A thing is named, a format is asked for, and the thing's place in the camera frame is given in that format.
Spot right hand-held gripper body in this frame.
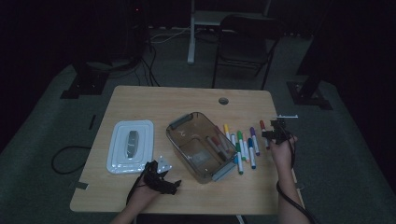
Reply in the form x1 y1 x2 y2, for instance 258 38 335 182
270 114 299 145

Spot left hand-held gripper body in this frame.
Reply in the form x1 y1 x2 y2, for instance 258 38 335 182
143 155 173 189

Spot dark red capped marker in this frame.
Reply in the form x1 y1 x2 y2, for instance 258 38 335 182
259 119 271 150

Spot group of coloured markers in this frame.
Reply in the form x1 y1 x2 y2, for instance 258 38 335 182
205 123 262 175

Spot bright green capped marker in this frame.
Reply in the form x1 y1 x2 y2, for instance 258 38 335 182
236 130 248 162

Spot white box lid grey handle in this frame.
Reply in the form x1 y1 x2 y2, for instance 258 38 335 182
106 119 155 175

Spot clear brown storage box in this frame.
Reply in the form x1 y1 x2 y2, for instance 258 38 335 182
165 111 238 185

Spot person's left hand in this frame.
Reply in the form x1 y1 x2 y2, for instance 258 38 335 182
129 176 163 204

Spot person's right hand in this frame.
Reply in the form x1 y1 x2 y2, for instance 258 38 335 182
270 135 298 172

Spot black stand with square base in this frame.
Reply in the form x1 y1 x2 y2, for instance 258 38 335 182
60 59 110 100
286 0 333 111

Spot black folding chair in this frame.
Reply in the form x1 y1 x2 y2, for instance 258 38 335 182
212 13 283 91

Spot black equipment tower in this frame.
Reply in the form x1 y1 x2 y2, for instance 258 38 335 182
124 0 151 61

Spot left hand-held gripper black cable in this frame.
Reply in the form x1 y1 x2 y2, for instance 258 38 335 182
125 161 151 206

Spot hand-held gripper black cable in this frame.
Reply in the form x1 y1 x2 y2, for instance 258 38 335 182
275 132 321 224
125 161 151 206

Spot right hand-held gripper black cable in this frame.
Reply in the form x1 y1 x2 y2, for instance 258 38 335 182
275 132 321 224

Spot black looped floor cable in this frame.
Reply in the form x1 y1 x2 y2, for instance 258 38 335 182
50 145 93 175

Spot black floor cables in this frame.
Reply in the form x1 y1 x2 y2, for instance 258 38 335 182
135 46 162 88

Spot white desk frame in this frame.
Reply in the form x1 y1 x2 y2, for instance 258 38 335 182
187 0 272 65

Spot white floor cable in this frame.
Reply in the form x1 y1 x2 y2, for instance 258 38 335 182
148 27 191 45

